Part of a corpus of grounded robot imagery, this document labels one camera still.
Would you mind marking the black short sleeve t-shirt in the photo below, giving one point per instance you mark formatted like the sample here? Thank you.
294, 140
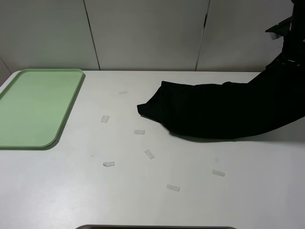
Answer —
274, 98

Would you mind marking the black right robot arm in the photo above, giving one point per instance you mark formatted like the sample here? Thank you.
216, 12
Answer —
294, 42

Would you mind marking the light green plastic tray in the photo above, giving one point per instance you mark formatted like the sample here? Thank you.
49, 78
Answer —
35, 105

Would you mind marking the clear tape piece middle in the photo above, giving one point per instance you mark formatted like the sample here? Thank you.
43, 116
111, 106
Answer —
139, 132

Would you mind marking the clear tape piece centre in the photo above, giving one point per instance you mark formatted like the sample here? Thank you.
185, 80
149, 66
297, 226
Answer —
149, 154

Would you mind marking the clear tape piece lower left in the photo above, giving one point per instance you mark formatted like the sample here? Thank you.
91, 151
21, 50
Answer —
108, 164

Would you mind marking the clear tape piece bottom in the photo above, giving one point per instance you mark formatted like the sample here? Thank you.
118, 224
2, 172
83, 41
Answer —
174, 188

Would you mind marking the clear tape piece lower right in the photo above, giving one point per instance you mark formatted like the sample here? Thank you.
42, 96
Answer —
218, 173

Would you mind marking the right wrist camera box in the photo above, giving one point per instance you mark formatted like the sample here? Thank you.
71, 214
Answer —
280, 30

